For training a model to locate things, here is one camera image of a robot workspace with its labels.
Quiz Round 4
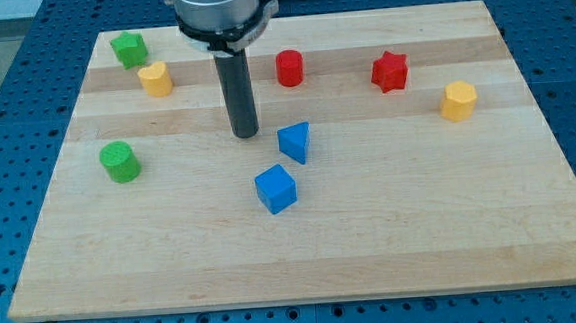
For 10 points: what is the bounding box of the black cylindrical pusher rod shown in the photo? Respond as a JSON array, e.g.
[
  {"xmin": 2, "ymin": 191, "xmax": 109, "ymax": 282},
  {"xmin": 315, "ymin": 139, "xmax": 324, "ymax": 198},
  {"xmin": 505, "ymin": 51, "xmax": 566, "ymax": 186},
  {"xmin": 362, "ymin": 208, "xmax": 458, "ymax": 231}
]
[{"xmin": 214, "ymin": 50, "xmax": 259, "ymax": 138}]

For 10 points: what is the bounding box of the blue triangle block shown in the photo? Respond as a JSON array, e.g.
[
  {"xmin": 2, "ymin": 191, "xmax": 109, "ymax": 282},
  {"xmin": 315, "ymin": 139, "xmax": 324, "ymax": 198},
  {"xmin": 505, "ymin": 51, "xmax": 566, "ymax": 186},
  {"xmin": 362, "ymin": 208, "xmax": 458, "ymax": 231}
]
[{"xmin": 277, "ymin": 121, "xmax": 310, "ymax": 165}]

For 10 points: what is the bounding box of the green star block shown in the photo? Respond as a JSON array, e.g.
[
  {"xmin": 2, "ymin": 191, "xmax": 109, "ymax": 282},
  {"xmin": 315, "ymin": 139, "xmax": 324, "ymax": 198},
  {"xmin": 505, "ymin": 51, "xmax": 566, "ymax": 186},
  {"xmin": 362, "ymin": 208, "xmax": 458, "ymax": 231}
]
[{"xmin": 109, "ymin": 31, "xmax": 148, "ymax": 69}]

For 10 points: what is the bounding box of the red star block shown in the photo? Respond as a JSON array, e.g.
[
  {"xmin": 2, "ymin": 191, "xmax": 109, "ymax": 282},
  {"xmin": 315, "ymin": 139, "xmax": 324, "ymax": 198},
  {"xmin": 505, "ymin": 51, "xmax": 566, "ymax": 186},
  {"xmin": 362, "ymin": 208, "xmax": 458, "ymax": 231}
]
[{"xmin": 371, "ymin": 51, "xmax": 409, "ymax": 94}]

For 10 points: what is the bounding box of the red cylinder block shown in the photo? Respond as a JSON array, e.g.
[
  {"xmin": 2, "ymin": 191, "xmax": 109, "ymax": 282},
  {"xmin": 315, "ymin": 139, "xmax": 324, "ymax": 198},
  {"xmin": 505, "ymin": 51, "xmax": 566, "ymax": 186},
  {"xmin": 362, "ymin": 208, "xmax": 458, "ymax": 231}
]
[{"xmin": 276, "ymin": 49, "xmax": 304, "ymax": 87}]

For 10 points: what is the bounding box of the yellow heart block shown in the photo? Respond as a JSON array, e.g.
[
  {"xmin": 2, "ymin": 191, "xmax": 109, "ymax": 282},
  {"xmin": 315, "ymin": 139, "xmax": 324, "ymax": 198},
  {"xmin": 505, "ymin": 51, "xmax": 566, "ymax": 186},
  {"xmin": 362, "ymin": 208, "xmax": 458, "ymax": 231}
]
[{"xmin": 137, "ymin": 61, "xmax": 173, "ymax": 97}]

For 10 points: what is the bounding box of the blue cube block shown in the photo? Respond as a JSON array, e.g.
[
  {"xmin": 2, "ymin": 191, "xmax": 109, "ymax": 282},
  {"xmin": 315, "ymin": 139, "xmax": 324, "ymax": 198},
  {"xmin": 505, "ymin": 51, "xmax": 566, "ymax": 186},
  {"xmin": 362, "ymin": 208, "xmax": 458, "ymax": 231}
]
[{"xmin": 254, "ymin": 164, "xmax": 297, "ymax": 214}]

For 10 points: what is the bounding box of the green cylinder block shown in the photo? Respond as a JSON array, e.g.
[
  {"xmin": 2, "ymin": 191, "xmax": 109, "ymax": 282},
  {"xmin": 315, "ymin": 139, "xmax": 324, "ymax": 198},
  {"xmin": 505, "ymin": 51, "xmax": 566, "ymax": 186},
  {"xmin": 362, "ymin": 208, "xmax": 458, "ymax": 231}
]
[{"xmin": 98, "ymin": 141, "xmax": 141, "ymax": 184}]

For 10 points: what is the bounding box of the light wooden board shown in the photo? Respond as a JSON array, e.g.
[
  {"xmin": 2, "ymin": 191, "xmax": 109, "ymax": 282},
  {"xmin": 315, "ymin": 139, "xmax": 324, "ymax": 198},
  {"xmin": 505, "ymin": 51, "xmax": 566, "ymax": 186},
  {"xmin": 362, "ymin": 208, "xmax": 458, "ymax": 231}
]
[{"xmin": 8, "ymin": 1, "xmax": 576, "ymax": 323}]

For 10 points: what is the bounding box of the yellow hexagon block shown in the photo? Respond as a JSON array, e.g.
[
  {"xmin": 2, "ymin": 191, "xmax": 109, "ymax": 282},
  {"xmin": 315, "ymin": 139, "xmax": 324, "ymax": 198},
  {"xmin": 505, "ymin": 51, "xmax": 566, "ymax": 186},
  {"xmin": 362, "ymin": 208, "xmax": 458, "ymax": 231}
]
[{"xmin": 440, "ymin": 81, "xmax": 478, "ymax": 122}]

